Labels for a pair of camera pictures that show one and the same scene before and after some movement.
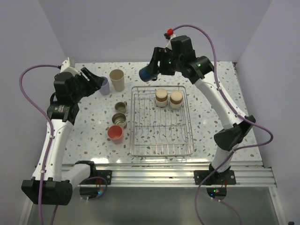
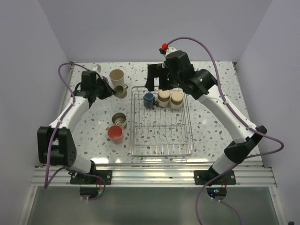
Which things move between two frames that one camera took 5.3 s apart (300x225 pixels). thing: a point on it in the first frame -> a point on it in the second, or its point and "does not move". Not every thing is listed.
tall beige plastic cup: (117, 77) does not move
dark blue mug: (146, 77) -> (148, 100)
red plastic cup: (115, 133) does not move
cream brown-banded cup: (176, 100) does not move
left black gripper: (94, 84) -> (108, 91)
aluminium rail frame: (251, 173) does not move
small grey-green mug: (120, 107) -> (121, 91)
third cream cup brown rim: (119, 118) does not move
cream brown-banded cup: (161, 97) does not move
